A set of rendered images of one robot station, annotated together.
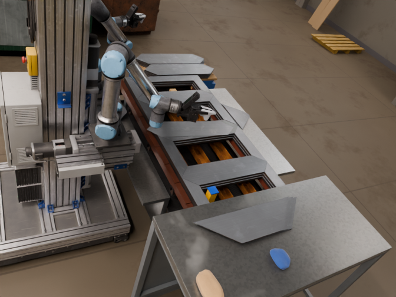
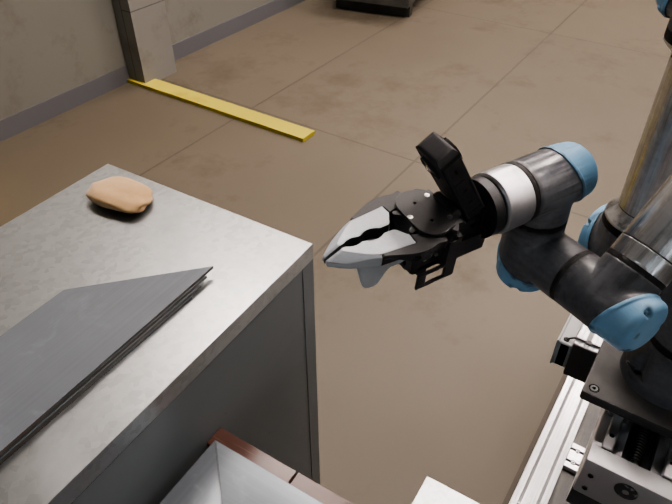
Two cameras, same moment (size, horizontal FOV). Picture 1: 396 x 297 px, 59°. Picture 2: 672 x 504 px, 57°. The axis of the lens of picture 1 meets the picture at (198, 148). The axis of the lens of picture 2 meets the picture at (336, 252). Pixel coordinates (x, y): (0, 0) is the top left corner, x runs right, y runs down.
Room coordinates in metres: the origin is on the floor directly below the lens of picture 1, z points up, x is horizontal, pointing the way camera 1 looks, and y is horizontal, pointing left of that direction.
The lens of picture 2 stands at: (2.09, -0.18, 1.84)
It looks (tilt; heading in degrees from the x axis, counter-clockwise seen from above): 40 degrees down; 160
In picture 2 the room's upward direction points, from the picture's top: straight up
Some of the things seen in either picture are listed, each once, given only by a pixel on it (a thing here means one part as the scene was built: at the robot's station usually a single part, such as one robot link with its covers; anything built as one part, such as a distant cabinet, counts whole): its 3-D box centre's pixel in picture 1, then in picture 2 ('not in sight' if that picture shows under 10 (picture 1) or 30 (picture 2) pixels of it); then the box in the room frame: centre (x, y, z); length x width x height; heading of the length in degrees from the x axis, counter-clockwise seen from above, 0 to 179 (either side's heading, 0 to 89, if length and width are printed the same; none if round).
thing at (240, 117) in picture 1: (237, 114); not in sight; (2.79, -0.24, 0.77); 0.45 x 0.20 x 0.04; 39
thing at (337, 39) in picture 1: (337, 43); not in sight; (8.10, -2.19, 0.05); 1.12 x 0.74 x 0.10; 129
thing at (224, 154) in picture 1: (214, 142); not in sight; (2.37, -0.11, 0.70); 1.66 x 0.08 x 0.05; 39
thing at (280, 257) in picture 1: (280, 257); not in sight; (1.15, -0.58, 1.07); 0.12 x 0.10 x 0.03; 39
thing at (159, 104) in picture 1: (160, 103); (545, 182); (1.58, 0.27, 1.43); 0.11 x 0.08 x 0.09; 102
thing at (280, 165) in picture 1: (244, 127); not in sight; (2.68, -0.34, 0.74); 1.20 x 0.26 x 0.03; 39
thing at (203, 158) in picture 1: (192, 145); not in sight; (2.24, 0.05, 0.70); 1.66 x 0.08 x 0.05; 39
